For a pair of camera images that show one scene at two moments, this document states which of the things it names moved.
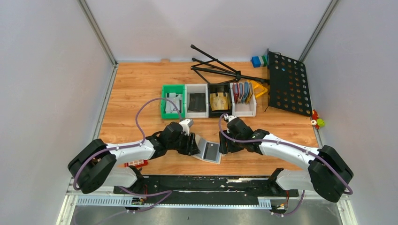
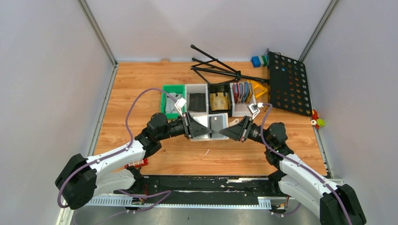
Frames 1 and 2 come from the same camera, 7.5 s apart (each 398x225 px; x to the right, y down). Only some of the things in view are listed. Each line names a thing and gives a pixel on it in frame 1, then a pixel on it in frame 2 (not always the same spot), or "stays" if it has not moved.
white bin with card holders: [243, 100] stays
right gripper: [227, 146] -> [245, 129]
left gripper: [191, 144] -> [187, 125]
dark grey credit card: [211, 151] -> [216, 124]
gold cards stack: [220, 102] stays
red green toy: [317, 123] stays
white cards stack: [175, 97] stays
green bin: [169, 88] stays
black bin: [215, 88] stays
